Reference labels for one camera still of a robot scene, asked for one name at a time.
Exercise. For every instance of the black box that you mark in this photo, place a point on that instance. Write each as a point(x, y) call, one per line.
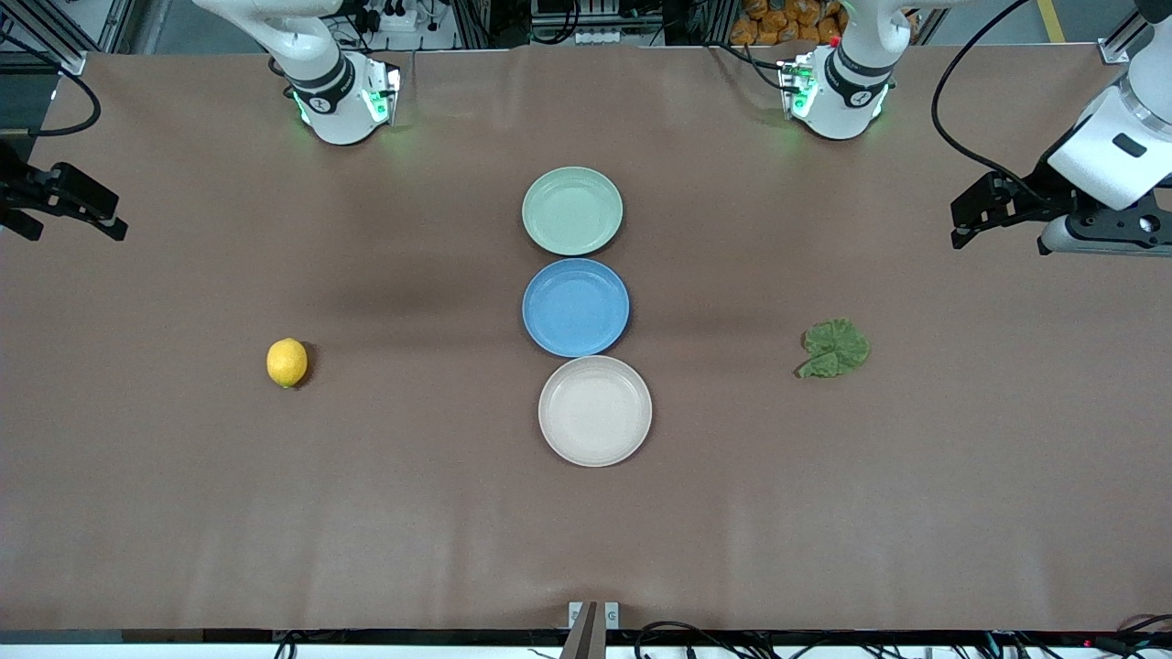
point(26, 91)

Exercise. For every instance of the bag of oranges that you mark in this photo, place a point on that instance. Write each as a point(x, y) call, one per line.
point(787, 23)

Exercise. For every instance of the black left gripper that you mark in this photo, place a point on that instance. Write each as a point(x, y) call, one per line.
point(1037, 193)

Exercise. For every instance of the beige plate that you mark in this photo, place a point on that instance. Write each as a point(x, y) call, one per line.
point(595, 412)

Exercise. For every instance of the green lettuce leaf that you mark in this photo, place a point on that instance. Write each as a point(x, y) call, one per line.
point(835, 348)

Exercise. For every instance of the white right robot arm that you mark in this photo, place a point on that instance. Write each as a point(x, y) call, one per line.
point(337, 108)

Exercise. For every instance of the pale green plate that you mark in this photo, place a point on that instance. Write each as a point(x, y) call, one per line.
point(572, 210)

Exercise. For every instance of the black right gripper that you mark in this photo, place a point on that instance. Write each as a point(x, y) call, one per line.
point(20, 190)

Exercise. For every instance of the yellow lemon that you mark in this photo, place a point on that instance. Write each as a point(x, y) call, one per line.
point(287, 362)

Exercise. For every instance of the blue plate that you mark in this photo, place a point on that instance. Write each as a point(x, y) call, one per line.
point(576, 307)

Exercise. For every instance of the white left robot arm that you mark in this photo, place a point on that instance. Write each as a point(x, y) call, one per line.
point(847, 91)

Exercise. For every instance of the white power strip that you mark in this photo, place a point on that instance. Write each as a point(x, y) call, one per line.
point(389, 16)

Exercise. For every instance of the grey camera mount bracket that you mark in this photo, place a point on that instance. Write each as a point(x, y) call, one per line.
point(593, 627)

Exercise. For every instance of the brown table cover sheet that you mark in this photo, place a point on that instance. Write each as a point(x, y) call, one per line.
point(366, 513)

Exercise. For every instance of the aluminium frame profile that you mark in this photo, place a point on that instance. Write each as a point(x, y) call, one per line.
point(1124, 41)
point(55, 37)

